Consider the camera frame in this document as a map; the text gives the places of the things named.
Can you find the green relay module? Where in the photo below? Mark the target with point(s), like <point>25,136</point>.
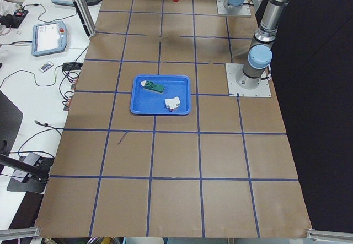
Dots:
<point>152,86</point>

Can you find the white circuit breaker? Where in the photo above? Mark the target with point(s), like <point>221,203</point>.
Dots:
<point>172,104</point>

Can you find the black power adapter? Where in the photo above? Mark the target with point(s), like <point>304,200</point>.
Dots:
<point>72,66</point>

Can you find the near teach pendant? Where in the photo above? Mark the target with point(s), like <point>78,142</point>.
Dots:
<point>49,38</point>

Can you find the small remote control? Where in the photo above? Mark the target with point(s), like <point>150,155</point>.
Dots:
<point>46,66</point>

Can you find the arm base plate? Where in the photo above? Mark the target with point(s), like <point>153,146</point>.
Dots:
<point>232,11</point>
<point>239,85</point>

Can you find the aluminium frame post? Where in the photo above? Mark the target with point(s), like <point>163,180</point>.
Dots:
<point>85,17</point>

